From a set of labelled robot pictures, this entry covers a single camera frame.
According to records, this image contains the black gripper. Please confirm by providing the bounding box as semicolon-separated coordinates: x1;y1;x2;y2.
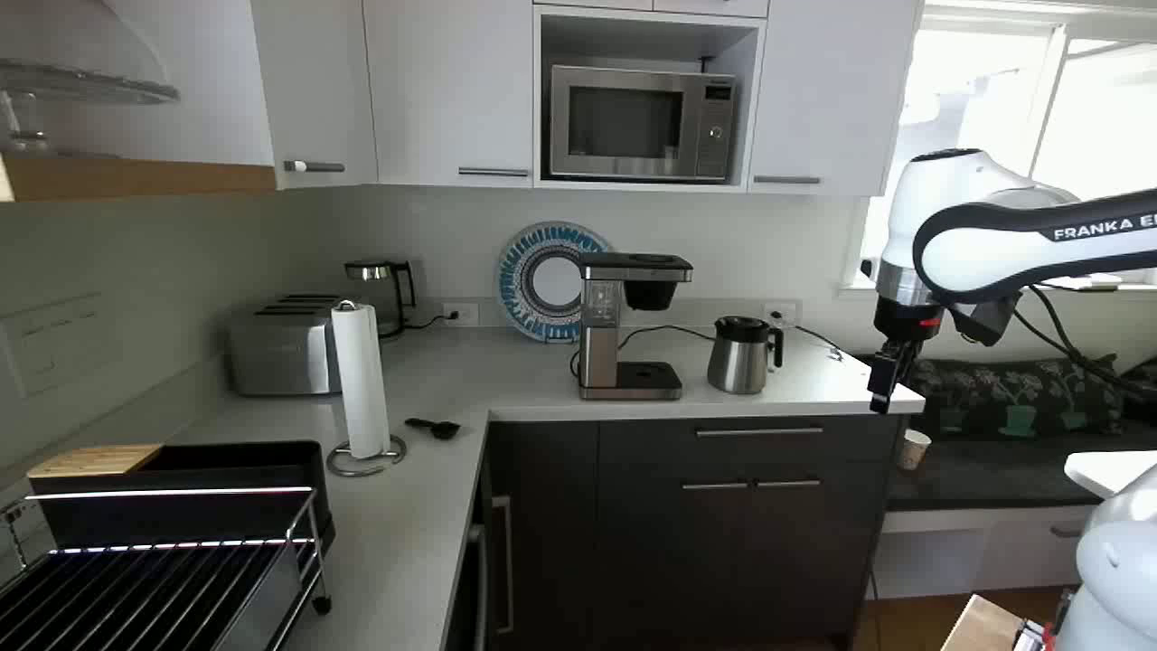
865;297;947;418

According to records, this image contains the silver bar corner door handle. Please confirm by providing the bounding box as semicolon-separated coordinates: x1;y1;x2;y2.
487;493;518;641

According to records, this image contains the dark gray lower cabinet door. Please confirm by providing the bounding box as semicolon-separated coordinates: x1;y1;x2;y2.
747;468;902;647
597;468;755;651

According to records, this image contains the dark gray cabinet drawer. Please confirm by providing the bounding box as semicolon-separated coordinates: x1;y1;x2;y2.
597;415;902;478

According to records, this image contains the white upper cabinet door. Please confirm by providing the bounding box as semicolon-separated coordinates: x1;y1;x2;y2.
246;0;379;195
746;0;930;204
360;0;538;187

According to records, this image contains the paper cup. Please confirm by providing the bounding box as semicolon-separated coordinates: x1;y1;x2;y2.
893;424;936;475

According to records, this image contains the patterned dark bench cushion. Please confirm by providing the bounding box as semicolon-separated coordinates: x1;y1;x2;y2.
860;350;1157;445

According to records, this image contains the stainless steel thermal carafe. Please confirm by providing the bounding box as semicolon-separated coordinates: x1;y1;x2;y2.
704;311;789;398

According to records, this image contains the white bench drawer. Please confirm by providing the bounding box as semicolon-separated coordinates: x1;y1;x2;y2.
866;502;1096;603

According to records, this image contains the cardboard box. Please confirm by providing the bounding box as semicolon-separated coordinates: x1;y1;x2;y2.
936;591;1054;651

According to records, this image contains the silver black coffee maker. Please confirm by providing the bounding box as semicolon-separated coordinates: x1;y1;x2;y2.
571;248;698;405

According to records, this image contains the window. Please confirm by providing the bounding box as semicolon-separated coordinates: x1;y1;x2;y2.
855;17;1157;297

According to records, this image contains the blue white decorative plate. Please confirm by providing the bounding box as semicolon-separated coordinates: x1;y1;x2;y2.
493;217;617;350

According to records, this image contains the stainless steel microwave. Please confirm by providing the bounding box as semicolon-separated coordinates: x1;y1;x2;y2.
547;60;746;187

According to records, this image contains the small black scoop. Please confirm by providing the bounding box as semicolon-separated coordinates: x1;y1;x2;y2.
402;414;466;445

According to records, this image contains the black electric kettle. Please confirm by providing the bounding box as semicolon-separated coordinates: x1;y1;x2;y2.
341;258;423;341

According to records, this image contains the metal paper towel holder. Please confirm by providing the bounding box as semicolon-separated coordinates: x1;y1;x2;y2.
320;432;412;480

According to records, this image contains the white paper towel roll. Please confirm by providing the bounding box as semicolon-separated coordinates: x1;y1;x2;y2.
330;297;397;464

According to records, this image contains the stainless steel toaster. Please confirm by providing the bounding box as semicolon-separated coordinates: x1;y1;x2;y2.
225;294;353;403

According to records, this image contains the black dish drying rack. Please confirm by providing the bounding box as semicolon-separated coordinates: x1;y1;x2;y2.
0;439;341;651

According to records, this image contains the wooden cutting board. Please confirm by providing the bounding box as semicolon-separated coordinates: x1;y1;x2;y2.
23;443;167;485

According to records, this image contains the range hood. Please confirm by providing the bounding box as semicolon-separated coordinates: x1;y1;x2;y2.
0;0;184;156

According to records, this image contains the silver drawer handle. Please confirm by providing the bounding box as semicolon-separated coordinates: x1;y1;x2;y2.
692;424;833;443

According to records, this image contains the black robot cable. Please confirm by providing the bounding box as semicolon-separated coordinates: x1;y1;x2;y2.
1010;279;1157;408

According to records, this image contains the black appliance power cord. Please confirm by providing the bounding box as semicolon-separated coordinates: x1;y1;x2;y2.
613;320;849;365

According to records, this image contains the silver dishwasher handle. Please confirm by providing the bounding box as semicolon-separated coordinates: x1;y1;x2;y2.
469;521;496;651

